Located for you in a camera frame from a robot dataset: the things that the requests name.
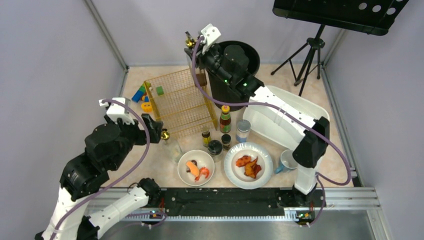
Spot red sauce bottle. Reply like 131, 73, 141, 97
219, 105, 232, 134

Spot black music stand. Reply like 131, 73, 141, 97
272, 0, 408, 88

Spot green lego brick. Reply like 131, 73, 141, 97
138, 81, 151, 93

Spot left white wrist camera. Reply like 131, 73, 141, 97
98, 99, 135, 125

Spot white paper plate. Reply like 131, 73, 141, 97
223, 142, 274, 190

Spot orange food piece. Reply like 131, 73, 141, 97
186, 160, 200, 177

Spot blue mug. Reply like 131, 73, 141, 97
274, 149, 298, 174

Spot small dark spice jar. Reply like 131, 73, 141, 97
221, 134, 232, 151

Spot red shrimp toy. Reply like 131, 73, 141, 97
194, 167, 210, 182

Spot glass oil bottle dark liquid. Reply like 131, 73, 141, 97
184, 31, 208, 88

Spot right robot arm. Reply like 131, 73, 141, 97
184, 42, 331, 201

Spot fried food pieces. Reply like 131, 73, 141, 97
235, 155, 262, 179

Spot white bowl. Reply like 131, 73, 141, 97
177, 150, 215, 187

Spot gold wire basket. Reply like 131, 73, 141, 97
145, 68, 218, 139

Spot blue toy block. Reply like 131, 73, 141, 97
131, 89, 145, 103

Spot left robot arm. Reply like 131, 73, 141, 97
34, 111, 164, 240

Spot metal corner post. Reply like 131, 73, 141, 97
83, 0, 129, 72

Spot small yellow oil bottle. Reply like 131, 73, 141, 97
201, 126, 212, 147

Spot white rectangular tub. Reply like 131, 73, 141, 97
242, 85, 330, 150

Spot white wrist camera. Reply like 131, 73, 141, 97
199, 23, 222, 55
98, 99, 135, 125

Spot green toy block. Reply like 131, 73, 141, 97
155, 85, 165, 96

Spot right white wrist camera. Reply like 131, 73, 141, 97
199, 23, 222, 55

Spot black trash bin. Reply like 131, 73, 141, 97
206, 40, 263, 104

